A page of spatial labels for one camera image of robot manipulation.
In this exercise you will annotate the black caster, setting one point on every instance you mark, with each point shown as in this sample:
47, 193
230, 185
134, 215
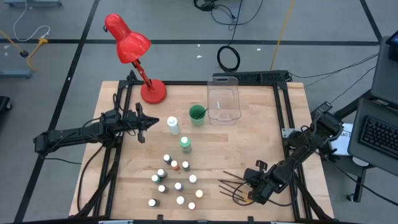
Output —
3, 104

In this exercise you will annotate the green plastic cup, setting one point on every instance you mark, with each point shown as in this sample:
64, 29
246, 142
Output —
196, 119

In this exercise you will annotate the grey monitor back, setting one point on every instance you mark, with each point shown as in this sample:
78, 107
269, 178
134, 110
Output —
384, 77

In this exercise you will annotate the grey laptop black keyboard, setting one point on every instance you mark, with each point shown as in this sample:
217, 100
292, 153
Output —
377, 137

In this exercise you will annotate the clear plastic bin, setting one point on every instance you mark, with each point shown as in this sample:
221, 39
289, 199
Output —
224, 99

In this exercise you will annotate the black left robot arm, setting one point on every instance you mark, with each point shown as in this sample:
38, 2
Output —
71, 137

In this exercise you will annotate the red desk lamp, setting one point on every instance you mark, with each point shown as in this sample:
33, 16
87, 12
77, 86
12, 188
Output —
130, 46

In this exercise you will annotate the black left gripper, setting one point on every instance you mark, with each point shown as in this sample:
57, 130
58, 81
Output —
140, 122

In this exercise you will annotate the small dark green paint bottle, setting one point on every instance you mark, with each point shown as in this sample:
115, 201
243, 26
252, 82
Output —
185, 165

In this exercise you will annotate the small orange paint bottle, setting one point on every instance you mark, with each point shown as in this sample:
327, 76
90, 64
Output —
191, 205

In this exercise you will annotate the small yellow paint bottle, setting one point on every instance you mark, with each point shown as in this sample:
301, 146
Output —
199, 193

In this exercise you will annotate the large green paint bottle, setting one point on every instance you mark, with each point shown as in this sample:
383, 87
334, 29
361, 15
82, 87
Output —
185, 145

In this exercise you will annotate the black round floor plug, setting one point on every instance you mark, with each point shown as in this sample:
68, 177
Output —
24, 53

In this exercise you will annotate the small dark purple paint bottle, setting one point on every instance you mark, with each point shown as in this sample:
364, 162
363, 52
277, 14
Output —
167, 158

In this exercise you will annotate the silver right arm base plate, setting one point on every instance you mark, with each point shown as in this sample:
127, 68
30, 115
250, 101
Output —
287, 132

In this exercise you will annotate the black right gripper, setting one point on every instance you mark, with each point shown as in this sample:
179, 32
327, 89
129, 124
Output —
264, 183

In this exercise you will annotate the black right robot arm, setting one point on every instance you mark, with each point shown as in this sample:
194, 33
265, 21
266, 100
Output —
295, 155

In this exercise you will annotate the small red-orange paint bottle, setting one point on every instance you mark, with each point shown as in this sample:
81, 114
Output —
174, 164

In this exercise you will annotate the black power strip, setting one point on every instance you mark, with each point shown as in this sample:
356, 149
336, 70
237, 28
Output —
264, 76

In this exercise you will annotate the large white paint bottle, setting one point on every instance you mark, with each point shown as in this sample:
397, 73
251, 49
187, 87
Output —
173, 124

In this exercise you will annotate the small violet paint bottle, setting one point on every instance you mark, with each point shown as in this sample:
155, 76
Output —
178, 186

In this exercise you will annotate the white round disc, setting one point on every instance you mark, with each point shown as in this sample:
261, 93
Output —
360, 161

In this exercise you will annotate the thin black paintbrush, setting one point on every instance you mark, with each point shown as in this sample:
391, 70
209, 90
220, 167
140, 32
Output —
201, 114

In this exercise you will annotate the black device blue screen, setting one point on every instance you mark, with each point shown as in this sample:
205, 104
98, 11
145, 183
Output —
394, 43

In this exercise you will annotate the grey table foot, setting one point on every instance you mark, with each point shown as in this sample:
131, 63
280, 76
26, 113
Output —
15, 73
32, 3

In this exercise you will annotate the white cardboard box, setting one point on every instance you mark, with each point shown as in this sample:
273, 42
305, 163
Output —
342, 143

